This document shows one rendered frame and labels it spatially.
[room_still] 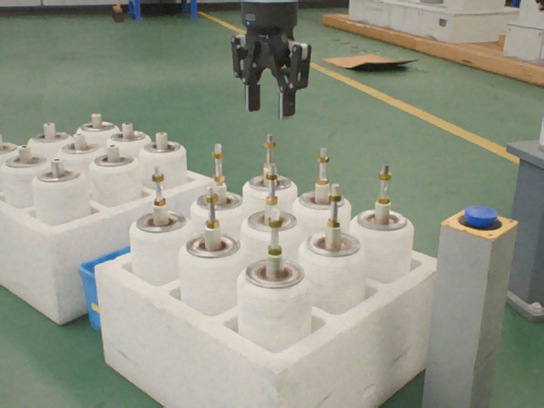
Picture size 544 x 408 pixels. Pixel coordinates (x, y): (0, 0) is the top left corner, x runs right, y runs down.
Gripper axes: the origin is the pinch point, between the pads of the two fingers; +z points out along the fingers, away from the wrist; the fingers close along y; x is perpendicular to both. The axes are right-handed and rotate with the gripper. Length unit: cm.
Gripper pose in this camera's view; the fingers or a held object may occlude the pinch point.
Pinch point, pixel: (269, 105)
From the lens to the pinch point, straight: 90.1
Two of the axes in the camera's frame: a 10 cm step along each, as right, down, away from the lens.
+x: 7.4, -2.5, 6.3
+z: 0.0, 9.3, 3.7
